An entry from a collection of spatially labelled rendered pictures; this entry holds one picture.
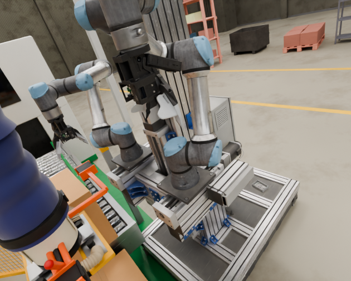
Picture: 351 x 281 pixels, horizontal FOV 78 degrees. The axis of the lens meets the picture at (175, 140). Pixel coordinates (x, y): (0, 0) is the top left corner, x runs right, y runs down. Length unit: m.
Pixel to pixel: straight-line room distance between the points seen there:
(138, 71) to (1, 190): 0.50
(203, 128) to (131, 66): 0.49
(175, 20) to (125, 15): 0.68
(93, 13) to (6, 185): 0.52
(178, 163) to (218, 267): 0.98
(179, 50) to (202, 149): 0.41
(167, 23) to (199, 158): 0.64
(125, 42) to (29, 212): 0.57
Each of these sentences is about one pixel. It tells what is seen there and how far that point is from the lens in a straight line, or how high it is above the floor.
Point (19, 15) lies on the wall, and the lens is 10.59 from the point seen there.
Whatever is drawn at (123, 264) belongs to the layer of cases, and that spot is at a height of 0.54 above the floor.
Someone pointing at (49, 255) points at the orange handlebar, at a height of 1.19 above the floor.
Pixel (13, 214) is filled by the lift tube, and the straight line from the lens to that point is 0.82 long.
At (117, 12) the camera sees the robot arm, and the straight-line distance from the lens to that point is 0.51.
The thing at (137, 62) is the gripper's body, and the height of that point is 1.69.
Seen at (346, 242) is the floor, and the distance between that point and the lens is 2.22.
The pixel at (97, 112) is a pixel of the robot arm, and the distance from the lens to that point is 1.45.
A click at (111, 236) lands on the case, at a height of 0.65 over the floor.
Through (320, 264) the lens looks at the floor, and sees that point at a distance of 2.07.
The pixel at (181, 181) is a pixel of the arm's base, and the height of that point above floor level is 1.08.
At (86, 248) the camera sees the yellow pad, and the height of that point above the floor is 1.08.
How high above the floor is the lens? 1.77
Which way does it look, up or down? 29 degrees down
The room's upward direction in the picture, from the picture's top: 17 degrees counter-clockwise
